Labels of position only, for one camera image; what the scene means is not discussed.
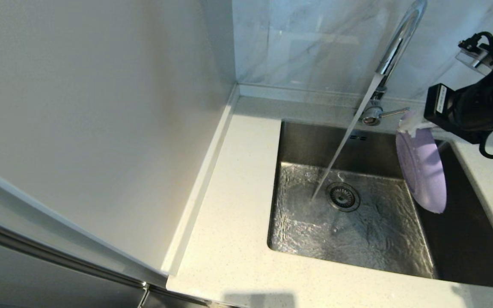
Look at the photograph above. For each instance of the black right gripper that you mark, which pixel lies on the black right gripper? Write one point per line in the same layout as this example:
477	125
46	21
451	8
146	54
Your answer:
477	107

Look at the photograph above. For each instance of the lilac purple plate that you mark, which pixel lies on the lilac purple plate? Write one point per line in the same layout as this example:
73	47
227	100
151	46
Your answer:
424	171

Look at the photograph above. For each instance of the stainless steel sink basin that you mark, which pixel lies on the stainless steel sink basin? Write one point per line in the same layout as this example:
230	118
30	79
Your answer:
357	244

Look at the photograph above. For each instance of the clear running water stream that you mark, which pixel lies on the clear running water stream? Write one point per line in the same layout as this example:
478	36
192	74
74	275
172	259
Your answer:
343	147

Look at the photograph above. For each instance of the chrome gooseneck faucet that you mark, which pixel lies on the chrome gooseneck faucet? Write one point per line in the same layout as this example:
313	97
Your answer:
396	47

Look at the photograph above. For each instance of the round metal drain strainer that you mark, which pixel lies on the round metal drain strainer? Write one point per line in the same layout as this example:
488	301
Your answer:
343	197

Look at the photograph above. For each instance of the white tall cabinet side panel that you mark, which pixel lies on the white tall cabinet side panel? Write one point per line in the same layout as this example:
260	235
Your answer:
79	107

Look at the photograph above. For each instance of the stainless steel appliance door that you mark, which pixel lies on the stainless steel appliance door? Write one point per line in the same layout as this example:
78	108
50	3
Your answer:
15	273

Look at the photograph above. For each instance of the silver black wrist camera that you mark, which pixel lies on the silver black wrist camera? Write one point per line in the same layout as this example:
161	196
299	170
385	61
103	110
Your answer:
475	57

